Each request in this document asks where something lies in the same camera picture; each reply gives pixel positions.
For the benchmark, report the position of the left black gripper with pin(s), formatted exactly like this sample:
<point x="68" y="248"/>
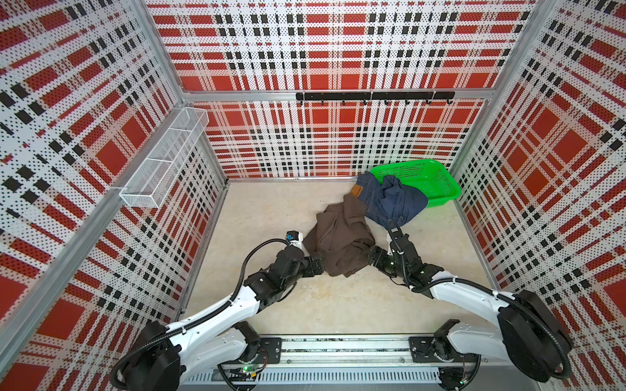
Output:
<point x="310" y="270"/>

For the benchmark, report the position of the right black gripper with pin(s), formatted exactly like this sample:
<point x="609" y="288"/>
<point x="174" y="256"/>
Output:
<point x="377" y="262"/>

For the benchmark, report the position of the brown trousers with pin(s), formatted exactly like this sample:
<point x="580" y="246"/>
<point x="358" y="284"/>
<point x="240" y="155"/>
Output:
<point x="344" y="237"/>

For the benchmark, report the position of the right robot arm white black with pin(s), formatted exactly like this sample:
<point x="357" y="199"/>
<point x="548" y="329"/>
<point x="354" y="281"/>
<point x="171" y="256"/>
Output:
<point x="522" y="331"/>

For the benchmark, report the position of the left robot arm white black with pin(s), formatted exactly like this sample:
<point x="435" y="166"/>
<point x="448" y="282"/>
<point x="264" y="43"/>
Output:
<point x="164" y="357"/>

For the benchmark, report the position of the blue denim jeans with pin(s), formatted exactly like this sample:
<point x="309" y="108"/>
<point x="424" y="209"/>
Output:
<point x="389" y="199"/>

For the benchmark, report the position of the green plastic basket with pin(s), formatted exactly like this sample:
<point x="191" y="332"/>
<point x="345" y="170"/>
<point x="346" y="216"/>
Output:
<point x="429" y="176"/>

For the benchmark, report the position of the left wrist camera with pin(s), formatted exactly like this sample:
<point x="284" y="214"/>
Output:
<point x="294" y="237"/>

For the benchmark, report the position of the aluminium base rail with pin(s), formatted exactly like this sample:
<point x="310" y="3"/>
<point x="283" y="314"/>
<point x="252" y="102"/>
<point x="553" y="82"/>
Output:
<point x="351" y="360"/>

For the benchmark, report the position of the white wire mesh shelf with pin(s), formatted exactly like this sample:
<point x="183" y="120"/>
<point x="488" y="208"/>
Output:
<point x="151" y="184"/>

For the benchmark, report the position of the black hook rail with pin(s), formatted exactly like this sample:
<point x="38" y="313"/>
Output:
<point x="426" y="96"/>

